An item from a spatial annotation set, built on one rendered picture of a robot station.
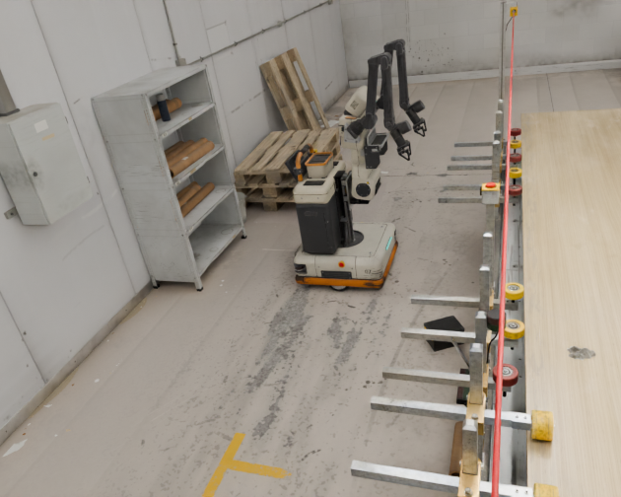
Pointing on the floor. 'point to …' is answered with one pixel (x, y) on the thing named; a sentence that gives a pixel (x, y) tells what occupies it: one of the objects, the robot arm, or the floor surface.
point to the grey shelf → (203, 114)
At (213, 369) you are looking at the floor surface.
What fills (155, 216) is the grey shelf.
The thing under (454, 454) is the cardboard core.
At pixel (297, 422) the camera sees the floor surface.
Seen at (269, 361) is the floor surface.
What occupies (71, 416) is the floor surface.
